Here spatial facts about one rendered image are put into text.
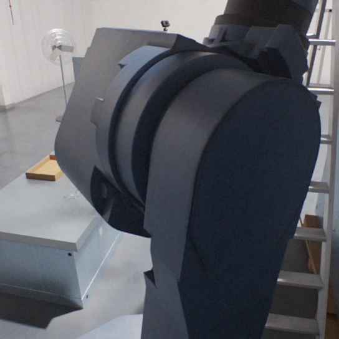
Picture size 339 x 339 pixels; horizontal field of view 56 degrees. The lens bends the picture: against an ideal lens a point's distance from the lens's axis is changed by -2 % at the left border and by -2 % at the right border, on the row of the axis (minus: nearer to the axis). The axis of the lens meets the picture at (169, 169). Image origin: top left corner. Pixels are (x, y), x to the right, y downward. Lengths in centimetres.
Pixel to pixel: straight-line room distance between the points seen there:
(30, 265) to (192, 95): 237
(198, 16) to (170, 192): 1105
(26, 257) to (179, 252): 228
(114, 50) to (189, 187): 34
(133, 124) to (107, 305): 238
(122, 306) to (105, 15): 1076
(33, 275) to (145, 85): 238
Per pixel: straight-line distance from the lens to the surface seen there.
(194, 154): 33
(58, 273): 257
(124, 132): 42
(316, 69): 1139
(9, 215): 271
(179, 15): 1150
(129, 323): 122
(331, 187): 169
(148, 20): 1180
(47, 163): 345
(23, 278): 279
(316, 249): 313
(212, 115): 34
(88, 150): 58
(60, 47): 703
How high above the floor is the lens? 200
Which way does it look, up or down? 26 degrees down
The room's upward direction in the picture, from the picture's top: straight up
